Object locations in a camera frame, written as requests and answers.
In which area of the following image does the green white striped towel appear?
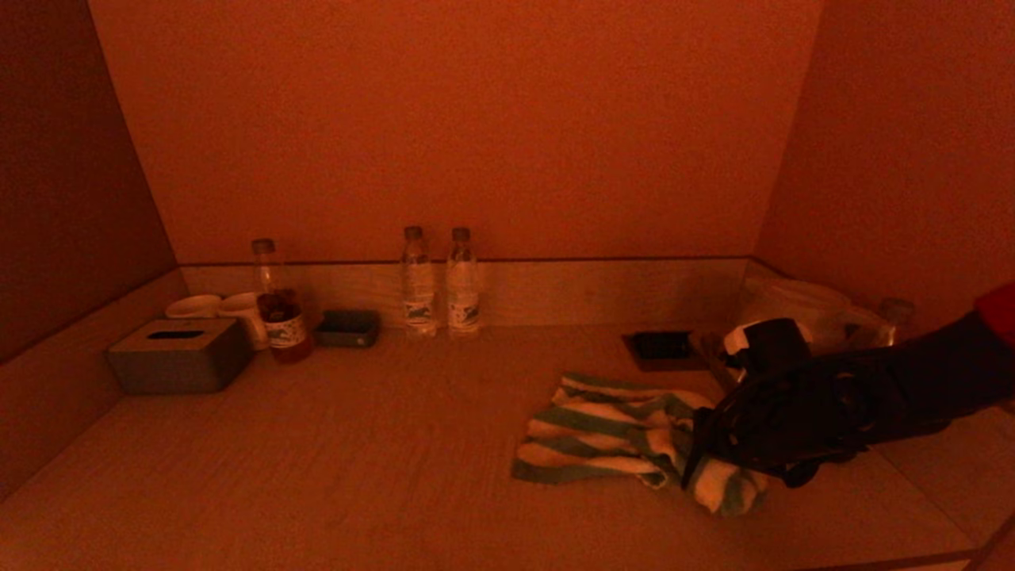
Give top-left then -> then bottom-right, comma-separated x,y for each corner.
511,372 -> 770,517

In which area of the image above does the white electric kettle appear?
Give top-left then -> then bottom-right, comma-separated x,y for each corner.
723,277 -> 887,374

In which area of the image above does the black pop-up power socket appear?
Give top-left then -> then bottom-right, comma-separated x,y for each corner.
621,331 -> 707,373

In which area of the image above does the brown drink bottle white label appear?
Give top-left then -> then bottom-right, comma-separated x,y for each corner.
868,297 -> 916,348

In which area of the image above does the clear water bottle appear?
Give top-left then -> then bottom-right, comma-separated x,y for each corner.
400,226 -> 439,340
445,227 -> 482,339

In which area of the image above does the small teal box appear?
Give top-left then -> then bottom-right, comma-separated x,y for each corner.
313,308 -> 381,350

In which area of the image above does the brown drink bottle patterned label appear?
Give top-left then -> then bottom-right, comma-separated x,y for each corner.
251,238 -> 314,366

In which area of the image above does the white ceramic cup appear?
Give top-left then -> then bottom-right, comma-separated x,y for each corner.
218,293 -> 270,352
164,294 -> 224,321

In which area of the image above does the grey tissue box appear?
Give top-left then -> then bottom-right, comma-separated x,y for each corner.
106,318 -> 255,397

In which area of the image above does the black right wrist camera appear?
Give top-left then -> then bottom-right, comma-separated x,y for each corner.
723,318 -> 813,381

